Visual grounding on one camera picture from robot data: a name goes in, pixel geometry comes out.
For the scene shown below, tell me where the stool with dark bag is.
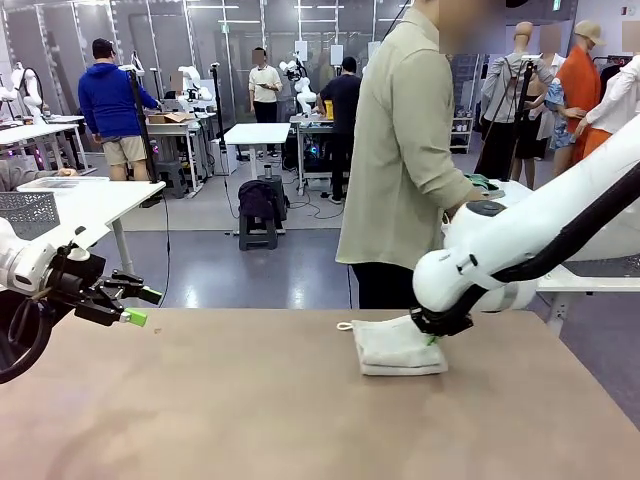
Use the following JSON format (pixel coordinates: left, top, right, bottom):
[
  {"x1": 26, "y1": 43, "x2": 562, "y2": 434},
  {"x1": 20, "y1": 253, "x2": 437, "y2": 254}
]
[{"x1": 237, "y1": 179, "x2": 291, "y2": 224}]

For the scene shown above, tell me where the black slim pole stand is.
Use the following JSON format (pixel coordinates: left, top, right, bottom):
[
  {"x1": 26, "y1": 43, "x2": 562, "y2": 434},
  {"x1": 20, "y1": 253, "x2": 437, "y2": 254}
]
[{"x1": 209, "y1": 62, "x2": 227, "y2": 151}]

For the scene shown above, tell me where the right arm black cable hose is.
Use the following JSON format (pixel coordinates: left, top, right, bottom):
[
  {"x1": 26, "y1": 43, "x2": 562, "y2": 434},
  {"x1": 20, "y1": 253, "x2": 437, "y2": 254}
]
[{"x1": 444, "y1": 162, "x2": 640, "y2": 321}]

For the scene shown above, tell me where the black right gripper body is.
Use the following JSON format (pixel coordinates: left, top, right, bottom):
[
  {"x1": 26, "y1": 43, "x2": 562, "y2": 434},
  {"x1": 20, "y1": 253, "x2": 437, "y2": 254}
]
[{"x1": 409, "y1": 307, "x2": 475, "y2": 338}]

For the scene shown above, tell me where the grey plastic stool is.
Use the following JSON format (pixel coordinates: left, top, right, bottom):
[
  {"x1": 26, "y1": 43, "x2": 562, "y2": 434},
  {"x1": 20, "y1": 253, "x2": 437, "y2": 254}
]
[{"x1": 157, "y1": 160, "x2": 189, "y2": 199}]

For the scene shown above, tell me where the person in beige shirt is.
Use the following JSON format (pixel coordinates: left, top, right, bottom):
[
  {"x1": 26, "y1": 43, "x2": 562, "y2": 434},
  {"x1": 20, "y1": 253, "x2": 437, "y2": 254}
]
[{"x1": 335, "y1": 0, "x2": 501, "y2": 311}]

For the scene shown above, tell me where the black tripod by mannequins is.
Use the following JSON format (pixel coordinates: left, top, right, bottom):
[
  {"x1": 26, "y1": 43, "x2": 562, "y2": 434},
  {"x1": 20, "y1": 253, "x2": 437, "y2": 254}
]
[{"x1": 473, "y1": 53, "x2": 544, "y2": 181}]

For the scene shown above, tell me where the cardboard box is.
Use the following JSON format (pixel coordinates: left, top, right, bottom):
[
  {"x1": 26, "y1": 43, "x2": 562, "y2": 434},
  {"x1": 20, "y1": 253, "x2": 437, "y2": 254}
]
[{"x1": 147, "y1": 111, "x2": 194, "y2": 125}]

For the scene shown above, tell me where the white terry towel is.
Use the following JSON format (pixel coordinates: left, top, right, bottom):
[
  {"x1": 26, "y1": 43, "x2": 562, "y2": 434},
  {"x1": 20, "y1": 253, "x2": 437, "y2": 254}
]
[{"x1": 337, "y1": 314, "x2": 450, "y2": 377}]

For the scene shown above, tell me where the man in blue hoodie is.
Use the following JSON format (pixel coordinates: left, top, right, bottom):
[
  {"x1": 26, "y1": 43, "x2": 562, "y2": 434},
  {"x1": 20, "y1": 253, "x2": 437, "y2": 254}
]
[{"x1": 78, "y1": 37, "x2": 161, "y2": 182}]

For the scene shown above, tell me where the grey sleeved forearm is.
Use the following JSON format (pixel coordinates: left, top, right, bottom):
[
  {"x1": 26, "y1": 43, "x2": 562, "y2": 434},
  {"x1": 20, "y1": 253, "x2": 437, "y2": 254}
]
[{"x1": 0, "y1": 162, "x2": 79, "y2": 194}]

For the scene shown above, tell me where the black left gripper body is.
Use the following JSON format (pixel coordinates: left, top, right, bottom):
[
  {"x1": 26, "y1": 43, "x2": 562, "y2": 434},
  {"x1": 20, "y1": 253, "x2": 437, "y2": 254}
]
[{"x1": 48, "y1": 245, "x2": 121, "y2": 310}]

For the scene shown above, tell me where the person's right forearm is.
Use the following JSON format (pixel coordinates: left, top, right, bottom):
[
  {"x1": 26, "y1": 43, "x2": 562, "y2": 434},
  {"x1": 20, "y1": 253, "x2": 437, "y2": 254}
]
[{"x1": 446, "y1": 183, "x2": 490, "y2": 215}]

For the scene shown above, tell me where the clear plastic tray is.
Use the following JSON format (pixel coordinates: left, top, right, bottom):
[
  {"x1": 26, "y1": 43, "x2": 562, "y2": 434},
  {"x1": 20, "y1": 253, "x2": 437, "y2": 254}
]
[{"x1": 16, "y1": 175, "x2": 111, "y2": 194}]

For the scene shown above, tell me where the green terry towel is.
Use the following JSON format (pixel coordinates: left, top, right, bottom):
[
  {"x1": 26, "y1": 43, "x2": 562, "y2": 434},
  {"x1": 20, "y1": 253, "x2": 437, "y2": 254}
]
[{"x1": 463, "y1": 172, "x2": 506, "y2": 197}]

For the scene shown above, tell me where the metal workbench with robot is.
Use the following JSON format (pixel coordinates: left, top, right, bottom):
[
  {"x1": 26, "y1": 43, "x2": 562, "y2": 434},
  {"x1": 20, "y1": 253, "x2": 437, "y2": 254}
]
[{"x1": 289, "y1": 114, "x2": 351, "y2": 196}]

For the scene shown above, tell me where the white table beside mannequins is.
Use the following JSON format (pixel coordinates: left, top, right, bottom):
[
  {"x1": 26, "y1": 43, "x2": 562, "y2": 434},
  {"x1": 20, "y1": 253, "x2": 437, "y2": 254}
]
[{"x1": 492, "y1": 178, "x2": 640, "y2": 331}]

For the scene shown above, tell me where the small white desk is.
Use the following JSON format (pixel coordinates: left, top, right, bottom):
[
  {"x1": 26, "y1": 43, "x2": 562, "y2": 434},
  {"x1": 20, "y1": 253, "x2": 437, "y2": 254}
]
[{"x1": 223, "y1": 122, "x2": 292, "y2": 176}]

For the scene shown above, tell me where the mannequin in grey shirt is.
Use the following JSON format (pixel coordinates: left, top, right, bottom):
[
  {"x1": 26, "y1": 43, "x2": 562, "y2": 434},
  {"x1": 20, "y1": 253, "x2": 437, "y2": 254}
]
[{"x1": 480, "y1": 20, "x2": 557, "y2": 177}]

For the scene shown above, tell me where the black tripod with white head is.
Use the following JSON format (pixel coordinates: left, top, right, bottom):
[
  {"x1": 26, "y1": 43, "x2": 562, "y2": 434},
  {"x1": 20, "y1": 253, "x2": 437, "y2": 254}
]
[{"x1": 119, "y1": 62, "x2": 162, "y2": 185}]

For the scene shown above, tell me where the person in white tee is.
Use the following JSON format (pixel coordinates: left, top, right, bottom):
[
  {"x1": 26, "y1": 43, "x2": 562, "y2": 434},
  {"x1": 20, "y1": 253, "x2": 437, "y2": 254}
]
[{"x1": 248, "y1": 47, "x2": 284, "y2": 157}]

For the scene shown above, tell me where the long white table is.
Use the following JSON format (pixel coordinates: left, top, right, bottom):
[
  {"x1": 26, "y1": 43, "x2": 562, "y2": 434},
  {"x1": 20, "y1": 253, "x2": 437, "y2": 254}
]
[{"x1": 0, "y1": 122, "x2": 91, "y2": 176}]

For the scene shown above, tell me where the empty grey perforated basket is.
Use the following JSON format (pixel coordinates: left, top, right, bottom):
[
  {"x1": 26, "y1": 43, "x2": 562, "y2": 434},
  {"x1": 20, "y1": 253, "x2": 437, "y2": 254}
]
[{"x1": 0, "y1": 192, "x2": 62, "y2": 229}]

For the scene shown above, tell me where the computer with coloured lights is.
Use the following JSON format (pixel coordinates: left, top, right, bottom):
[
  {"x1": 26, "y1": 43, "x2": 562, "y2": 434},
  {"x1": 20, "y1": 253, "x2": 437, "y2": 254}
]
[{"x1": 298, "y1": 139, "x2": 332, "y2": 174}]

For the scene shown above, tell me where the white table with tray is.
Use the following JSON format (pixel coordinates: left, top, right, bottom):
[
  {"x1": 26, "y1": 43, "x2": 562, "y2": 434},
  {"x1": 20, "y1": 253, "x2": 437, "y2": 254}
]
[{"x1": 14, "y1": 177, "x2": 167, "y2": 274}]

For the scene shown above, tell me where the metal workbench with box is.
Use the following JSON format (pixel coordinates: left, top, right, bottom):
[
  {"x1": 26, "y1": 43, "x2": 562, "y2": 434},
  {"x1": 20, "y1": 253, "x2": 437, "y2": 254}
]
[{"x1": 144, "y1": 117, "x2": 211, "y2": 194}]

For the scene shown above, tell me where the mannequin in white shirt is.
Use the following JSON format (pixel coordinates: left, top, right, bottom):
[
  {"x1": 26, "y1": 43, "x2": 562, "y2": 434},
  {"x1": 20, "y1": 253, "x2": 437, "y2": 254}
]
[{"x1": 572, "y1": 22, "x2": 640, "y2": 165}]

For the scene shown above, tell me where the wooden shoe rack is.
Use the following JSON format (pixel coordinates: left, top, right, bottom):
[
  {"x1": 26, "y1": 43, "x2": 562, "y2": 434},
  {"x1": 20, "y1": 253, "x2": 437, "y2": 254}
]
[{"x1": 449, "y1": 115, "x2": 475, "y2": 155}]

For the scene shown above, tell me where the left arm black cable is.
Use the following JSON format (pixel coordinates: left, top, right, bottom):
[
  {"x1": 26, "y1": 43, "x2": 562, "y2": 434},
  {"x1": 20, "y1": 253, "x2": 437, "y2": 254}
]
[{"x1": 0, "y1": 287, "x2": 57, "y2": 385}]

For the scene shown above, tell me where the mannequin in orange jacket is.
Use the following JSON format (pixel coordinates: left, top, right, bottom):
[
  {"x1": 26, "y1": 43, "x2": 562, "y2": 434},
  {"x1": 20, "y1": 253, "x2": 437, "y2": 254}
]
[{"x1": 552, "y1": 19, "x2": 604, "y2": 151}]

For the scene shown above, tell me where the person in black shirt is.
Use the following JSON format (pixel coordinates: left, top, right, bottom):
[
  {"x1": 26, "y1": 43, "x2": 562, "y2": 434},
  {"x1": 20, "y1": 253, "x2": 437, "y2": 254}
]
[{"x1": 318, "y1": 56, "x2": 362, "y2": 205}]

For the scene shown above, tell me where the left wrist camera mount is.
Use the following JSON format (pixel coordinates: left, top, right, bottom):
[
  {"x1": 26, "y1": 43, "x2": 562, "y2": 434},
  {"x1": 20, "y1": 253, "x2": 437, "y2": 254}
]
[{"x1": 58, "y1": 224, "x2": 114, "y2": 262}]

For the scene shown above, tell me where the mannequin in floral dress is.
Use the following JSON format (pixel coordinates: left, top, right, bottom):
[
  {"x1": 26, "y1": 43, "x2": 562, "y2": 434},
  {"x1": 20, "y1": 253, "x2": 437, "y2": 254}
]
[{"x1": 535, "y1": 24, "x2": 584, "y2": 179}]

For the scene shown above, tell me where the grey step stool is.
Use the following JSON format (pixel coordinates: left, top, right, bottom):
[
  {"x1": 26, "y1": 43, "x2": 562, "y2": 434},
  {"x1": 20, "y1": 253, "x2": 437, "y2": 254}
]
[{"x1": 238, "y1": 209, "x2": 279, "y2": 252}]

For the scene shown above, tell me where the seated dark haired person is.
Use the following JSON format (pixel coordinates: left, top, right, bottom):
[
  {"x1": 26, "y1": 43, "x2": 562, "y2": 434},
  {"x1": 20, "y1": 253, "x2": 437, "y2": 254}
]
[{"x1": 163, "y1": 71, "x2": 187, "y2": 101}]

